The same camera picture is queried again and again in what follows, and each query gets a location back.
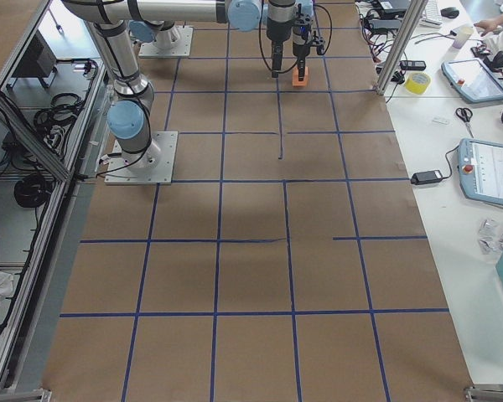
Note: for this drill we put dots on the orange foam block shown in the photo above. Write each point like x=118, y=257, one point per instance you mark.
x=300, y=77

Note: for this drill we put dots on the black remote device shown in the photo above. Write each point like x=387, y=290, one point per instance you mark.
x=412, y=65

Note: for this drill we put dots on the aluminium frame rail left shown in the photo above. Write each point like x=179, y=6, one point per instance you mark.
x=29, y=237

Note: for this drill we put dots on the black power brick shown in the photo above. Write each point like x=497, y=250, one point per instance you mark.
x=426, y=177

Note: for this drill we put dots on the yellow tape roll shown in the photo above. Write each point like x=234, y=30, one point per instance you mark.
x=417, y=83

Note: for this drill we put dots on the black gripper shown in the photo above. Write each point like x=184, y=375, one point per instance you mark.
x=300, y=47

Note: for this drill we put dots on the silver robot arm image right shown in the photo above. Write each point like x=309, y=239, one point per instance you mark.
x=107, y=24

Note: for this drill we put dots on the blue teach pendant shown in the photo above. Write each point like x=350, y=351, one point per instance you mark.
x=473, y=80
x=481, y=170

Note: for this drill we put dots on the white paper cup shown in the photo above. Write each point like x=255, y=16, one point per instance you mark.
x=461, y=35

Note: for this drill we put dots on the bags of screws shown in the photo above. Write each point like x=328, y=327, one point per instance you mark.
x=490, y=236

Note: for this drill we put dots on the aluminium frame post right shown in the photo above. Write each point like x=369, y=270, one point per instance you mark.
x=409, y=23

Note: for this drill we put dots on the person hand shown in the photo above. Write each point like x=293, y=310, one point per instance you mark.
x=487, y=26

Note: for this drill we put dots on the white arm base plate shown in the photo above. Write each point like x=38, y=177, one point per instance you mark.
x=156, y=165
x=174, y=42

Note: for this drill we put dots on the blue teach pendant far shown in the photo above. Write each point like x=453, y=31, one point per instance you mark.
x=473, y=80

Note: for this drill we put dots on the black scissors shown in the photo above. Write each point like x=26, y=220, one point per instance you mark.
x=465, y=114

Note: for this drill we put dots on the blue teach pendant near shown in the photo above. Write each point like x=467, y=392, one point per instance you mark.
x=481, y=170

